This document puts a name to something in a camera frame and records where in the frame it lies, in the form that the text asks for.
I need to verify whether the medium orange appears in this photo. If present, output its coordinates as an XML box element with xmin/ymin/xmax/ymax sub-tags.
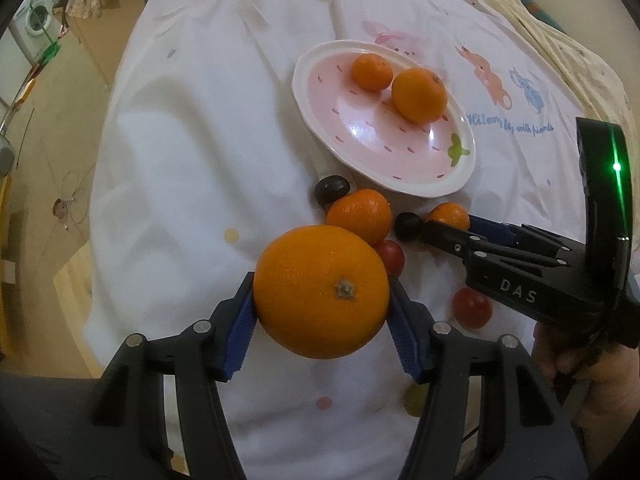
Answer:
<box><xmin>391</xmin><ymin>67</ymin><xmax>447</xmax><ymax>124</ymax></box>

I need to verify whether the pale yellow blanket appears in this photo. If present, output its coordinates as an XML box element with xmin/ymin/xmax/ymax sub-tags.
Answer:
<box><xmin>370</xmin><ymin>0</ymin><xmax>632</xmax><ymax>128</ymax></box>

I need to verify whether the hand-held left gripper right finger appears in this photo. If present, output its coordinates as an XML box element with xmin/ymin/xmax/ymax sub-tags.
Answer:
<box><xmin>386</xmin><ymin>276</ymin><xmax>592</xmax><ymax>480</ymax></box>

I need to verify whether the red cherry tomato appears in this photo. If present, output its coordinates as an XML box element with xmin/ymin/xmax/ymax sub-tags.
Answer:
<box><xmin>452</xmin><ymin>287</ymin><xmax>493</xmax><ymax>330</ymax></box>
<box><xmin>372</xmin><ymin>240</ymin><xmax>406</xmax><ymax>277</ymax></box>

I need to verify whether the person's right hand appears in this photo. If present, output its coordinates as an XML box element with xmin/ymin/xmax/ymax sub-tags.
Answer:
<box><xmin>531</xmin><ymin>321</ymin><xmax>640</xmax><ymax>463</ymax></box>

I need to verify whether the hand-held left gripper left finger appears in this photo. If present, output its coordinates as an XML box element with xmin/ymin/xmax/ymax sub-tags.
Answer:
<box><xmin>92</xmin><ymin>271</ymin><xmax>261</xmax><ymax>480</ymax></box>

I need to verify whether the small mandarin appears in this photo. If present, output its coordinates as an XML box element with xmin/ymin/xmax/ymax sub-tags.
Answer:
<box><xmin>426</xmin><ymin>202</ymin><xmax>471</xmax><ymax>231</ymax></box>
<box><xmin>326</xmin><ymin>188</ymin><xmax>393</xmax><ymax>246</ymax></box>
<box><xmin>350</xmin><ymin>53</ymin><xmax>394</xmax><ymax>92</ymax></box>

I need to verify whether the white washing machine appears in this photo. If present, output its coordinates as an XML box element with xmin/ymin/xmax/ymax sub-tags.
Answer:
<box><xmin>9</xmin><ymin>0</ymin><xmax>62</xmax><ymax>60</ymax></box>

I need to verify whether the teal pillow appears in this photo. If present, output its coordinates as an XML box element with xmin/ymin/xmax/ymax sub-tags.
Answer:
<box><xmin>486</xmin><ymin>0</ymin><xmax>568</xmax><ymax>33</ymax></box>

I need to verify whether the wire loop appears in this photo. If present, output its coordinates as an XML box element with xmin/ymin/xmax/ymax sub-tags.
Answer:
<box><xmin>51</xmin><ymin>170</ymin><xmax>95</xmax><ymax>232</ymax></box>

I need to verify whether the green dustpan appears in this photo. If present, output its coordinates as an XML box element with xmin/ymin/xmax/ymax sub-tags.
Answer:
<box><xmin>36</xmin><ymin>41</ymin><xmax>64</xmax><ymax>67</ymax></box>

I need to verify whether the white cartoon-print bed sheet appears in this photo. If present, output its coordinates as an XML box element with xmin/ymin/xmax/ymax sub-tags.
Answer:
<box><xmin>82</xmin><ymin>0</ymin><xmax>626</xmax><ymax>480</ymax></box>

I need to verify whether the pink strawberry-pattern plate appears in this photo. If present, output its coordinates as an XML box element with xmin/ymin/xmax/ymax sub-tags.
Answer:
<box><xmin>291</xmin><ymin>40</ymin><xmax>476</xmax><ymax>198</ymax></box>

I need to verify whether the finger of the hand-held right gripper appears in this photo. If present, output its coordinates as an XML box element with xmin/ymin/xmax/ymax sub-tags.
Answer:
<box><xmin>421</xmin><ymin>221</ymin><xmax>576</xmax><ymax>273</ymax></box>
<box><xmin>469</xmin><ymin>214</ymin><xmax>576</xmax><ymax>256</ymax></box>

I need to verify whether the yellow wooden stool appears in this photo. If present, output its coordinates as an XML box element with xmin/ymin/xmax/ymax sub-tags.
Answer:
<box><xmin>0</xmin><ymin>172</ymin><xmax>15</xmax><ymax>266</ymax></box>

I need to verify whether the dark grape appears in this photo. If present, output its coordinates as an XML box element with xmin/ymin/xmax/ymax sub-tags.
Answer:
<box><xmin>394</xmin><ymin>212</ymin><xmax>423</xmax><ymax>242</ymax></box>
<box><xmin>314</xmin><ymin>175</ymin><xmax>351</xmax><ymax>207</ymax></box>

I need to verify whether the large orange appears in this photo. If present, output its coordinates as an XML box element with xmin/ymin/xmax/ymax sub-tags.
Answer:
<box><xmin>252</xmin><ymin>225</ymin><xmax>391</xmax><ymax>360</ymax></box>

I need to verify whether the beige cabinet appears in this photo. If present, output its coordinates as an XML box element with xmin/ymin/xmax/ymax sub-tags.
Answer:
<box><xmin>70</xmin><ymin>7</ymin><xmax>128</xmax><ymax>92</ymax></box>

